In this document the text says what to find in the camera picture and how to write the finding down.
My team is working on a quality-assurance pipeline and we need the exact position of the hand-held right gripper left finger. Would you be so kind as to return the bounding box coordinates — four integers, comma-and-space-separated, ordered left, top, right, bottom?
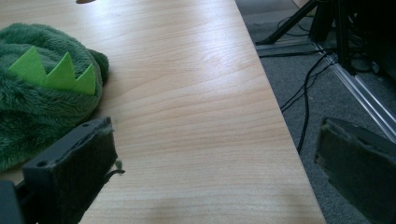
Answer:
21, 116, 126, 224

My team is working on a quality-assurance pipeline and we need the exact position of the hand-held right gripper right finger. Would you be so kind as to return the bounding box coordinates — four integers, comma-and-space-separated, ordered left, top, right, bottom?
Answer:
313, 117, 396, 224

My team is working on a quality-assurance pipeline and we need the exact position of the green plush dinosaur toy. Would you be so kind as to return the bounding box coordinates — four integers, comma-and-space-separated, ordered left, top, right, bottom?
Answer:
0, 22, 110, 172

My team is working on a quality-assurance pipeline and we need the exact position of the black metal stand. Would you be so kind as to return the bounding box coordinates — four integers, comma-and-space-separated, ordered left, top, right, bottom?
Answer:
308, 0, 396, 77

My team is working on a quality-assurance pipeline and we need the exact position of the black tripod stand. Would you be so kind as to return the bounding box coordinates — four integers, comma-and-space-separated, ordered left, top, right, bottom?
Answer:
255, 0, 321, 46

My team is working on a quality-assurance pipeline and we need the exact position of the aluminium frame rail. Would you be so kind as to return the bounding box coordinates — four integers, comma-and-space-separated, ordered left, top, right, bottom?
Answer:
311, 41, 396, 144

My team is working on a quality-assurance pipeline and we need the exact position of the black cable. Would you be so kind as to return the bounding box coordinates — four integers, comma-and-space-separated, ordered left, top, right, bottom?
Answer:
279, 50, 339, 154

